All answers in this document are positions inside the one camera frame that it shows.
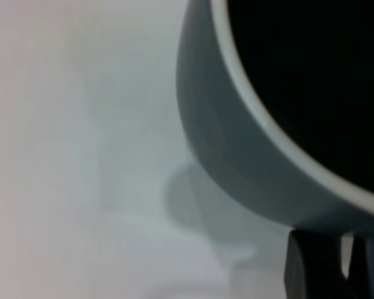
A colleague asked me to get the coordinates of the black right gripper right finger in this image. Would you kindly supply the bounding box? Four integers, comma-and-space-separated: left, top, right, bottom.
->
347, 237, 374, 299

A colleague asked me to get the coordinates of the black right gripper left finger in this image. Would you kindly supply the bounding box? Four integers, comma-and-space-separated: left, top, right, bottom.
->
283, 229, 347, 299

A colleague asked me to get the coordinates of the dark grey ceramic cup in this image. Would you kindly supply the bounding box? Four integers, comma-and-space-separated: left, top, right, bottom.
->
176, 0, 374, 241

